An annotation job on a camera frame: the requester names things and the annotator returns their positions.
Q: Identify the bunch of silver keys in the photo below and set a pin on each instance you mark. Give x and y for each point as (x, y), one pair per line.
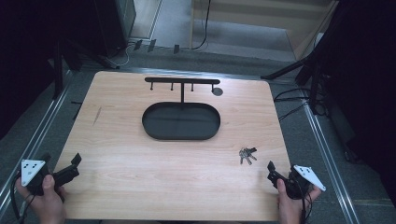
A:
(247, 154)

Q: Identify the small black floor bracket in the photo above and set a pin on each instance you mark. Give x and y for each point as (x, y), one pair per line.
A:
(151, 45)
(138, 45)
(176, 49)

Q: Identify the metal floor rail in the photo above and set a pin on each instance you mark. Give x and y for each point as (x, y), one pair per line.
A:
(330, 168)
(34, 140)

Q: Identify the black cabinet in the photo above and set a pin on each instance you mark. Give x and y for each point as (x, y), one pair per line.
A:
(116, 21)

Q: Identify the person's left hand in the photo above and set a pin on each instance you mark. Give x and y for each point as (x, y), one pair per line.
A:
(46, 202)

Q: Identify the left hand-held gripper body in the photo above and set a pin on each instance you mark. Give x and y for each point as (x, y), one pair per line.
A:
(31, 170)

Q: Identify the person's right hand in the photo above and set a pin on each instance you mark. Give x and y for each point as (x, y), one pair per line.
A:
(291, 207)

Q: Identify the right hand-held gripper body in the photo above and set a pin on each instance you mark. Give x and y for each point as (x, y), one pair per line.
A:
(303, 182)

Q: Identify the black key rack with tray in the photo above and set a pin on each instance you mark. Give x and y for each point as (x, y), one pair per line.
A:
(181, 121)

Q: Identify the black tripod stand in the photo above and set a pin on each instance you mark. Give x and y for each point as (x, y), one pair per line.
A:
(313, 81)

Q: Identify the black metal stand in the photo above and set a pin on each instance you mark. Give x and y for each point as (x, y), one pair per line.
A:
(58, 68)

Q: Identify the dark round disc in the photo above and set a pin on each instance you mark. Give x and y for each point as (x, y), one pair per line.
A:
(217, 91)

